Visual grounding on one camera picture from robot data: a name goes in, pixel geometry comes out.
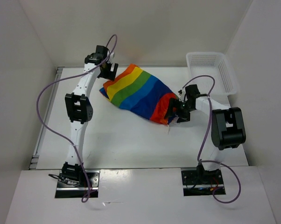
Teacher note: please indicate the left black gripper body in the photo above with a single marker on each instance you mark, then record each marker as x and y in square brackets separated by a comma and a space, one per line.
[105, 73]

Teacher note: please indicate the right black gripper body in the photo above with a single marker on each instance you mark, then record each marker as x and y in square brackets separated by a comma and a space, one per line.
[185, 107]

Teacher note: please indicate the rainbow striped shorts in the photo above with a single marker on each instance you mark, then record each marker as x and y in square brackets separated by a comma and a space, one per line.
[140, 92]

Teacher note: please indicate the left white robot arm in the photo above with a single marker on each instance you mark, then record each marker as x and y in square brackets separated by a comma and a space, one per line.
[80, 112]

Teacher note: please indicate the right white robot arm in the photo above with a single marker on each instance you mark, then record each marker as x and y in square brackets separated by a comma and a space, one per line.
[225, 127]

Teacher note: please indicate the white plastic basket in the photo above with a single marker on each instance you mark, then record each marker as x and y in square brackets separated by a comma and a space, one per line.
[216, 65]

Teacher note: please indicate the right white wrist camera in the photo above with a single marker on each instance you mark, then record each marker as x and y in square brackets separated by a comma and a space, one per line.
[182, 95]

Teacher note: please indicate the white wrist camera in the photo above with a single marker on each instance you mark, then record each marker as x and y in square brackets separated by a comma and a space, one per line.
[182, 95]
[111, 58]

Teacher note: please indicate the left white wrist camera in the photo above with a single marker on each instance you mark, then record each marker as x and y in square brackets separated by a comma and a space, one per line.
[111, 58]

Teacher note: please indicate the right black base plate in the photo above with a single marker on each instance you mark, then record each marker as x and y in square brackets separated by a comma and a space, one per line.
[202, 186]

